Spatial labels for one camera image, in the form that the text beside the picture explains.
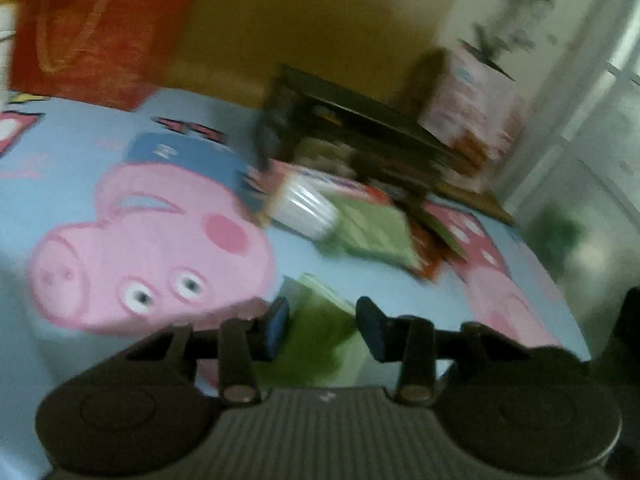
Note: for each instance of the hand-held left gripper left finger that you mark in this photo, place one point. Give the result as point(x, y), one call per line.
point(276, 330)

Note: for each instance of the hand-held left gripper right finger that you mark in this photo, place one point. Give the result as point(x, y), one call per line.
point(372, 332)

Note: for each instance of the orange-red snack packet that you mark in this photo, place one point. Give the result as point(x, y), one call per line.
point(440, 245)

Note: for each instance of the dark storage box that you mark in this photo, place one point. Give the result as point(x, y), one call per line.
point(350, 125)

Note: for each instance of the light green snack packet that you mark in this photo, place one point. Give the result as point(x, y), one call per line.
point(372, 232)

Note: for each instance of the white ribbed snack cup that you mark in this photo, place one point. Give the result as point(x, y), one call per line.
point(305, 207)

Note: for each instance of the cartoon pig printed blanket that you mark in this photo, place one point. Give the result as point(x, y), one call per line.
point(150, 240)

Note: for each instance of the wooden board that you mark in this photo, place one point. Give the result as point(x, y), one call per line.
point(480, 202)

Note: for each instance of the pink printed carton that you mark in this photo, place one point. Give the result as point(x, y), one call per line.
point(470, 105)

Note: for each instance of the red gift bag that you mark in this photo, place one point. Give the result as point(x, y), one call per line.
point(100, 25)

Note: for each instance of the potted plant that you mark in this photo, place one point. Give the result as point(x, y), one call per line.
point(515, 10)

